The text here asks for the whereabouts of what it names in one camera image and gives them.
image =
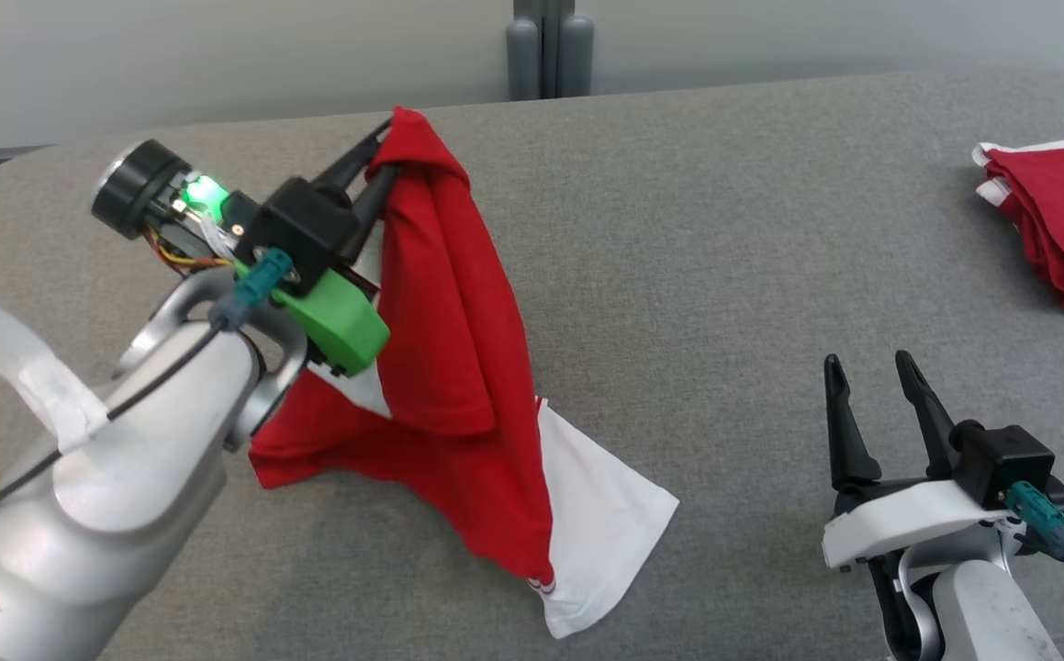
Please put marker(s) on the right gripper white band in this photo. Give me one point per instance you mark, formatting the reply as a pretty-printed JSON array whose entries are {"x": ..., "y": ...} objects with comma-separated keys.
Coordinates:
[{"x": 899, "y": 519}]

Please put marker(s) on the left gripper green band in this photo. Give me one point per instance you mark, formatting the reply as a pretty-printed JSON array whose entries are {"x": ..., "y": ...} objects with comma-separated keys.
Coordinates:
[{"x": 339, "y": 326}]

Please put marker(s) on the red shirt with white sleeves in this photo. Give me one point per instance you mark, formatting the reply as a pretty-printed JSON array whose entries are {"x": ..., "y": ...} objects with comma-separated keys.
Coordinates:
[{"x": 449, "y": 349}]

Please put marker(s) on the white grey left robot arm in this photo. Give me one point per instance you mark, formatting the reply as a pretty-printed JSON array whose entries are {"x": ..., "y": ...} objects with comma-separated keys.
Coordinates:
[{"x": 109, "y": 514}]

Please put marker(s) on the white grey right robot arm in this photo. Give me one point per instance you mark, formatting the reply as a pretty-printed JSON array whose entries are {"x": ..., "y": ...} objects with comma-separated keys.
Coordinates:
[{"x": 981, "y": 606}]

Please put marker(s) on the grey fabric sofa seat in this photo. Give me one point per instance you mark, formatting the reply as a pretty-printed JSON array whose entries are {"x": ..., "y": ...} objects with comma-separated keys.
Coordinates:
[{"x": 724, "y": 275}]

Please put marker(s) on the white tape strip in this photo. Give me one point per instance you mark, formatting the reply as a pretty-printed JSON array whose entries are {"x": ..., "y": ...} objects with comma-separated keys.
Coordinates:
[{"x": 27, "y": 367}]

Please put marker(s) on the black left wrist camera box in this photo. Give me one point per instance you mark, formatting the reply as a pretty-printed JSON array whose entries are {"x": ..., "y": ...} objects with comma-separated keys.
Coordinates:
[{"x": 307, "y": 229}]

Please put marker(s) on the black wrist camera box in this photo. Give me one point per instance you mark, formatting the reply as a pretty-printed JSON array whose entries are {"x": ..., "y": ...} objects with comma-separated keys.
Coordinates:
[
  {"x": 1004, "y": 459},
  {"x": 307, "y": 229}
]

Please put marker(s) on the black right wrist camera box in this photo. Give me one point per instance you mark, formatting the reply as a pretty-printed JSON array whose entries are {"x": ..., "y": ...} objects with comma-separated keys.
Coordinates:
[{"x": 1004, "y": 459}]

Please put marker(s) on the teal left camera connector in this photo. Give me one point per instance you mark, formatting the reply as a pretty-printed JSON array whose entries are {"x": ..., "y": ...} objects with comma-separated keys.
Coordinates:
[{"x": 256, "y": 285}]

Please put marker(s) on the teal camera connector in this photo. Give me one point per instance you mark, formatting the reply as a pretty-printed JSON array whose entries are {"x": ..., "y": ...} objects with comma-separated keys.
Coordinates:
[
  {"x": 1041, "y": 519},
  {"x": 256, "y": 285}
]

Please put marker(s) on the teal right camera connector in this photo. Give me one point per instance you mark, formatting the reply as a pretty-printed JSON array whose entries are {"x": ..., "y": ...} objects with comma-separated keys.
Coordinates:
[{"x": 1041, "y": 519}]

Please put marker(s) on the grey partition post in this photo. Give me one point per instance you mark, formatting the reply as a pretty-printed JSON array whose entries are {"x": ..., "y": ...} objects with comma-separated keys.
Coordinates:
[{"x": 550, "y": 46}]

